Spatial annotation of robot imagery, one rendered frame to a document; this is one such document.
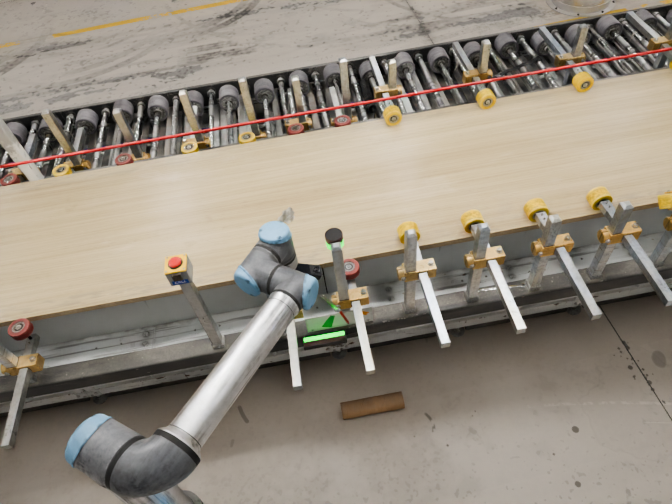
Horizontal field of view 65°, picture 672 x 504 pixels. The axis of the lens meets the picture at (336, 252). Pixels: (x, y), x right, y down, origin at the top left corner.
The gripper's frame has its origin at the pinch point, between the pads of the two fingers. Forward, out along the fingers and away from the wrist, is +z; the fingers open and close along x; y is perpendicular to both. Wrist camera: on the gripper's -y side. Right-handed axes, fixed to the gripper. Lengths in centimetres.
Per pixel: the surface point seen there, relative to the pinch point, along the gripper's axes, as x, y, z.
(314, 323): -5.4, -2.3, 25.3
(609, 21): -160, -192, 16
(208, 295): -28, 39, 25
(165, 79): -326, 99, 101
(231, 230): -48, 25, 11
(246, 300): -28, 25, 34
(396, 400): 3, -32, 93
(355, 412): 4, -12, 94
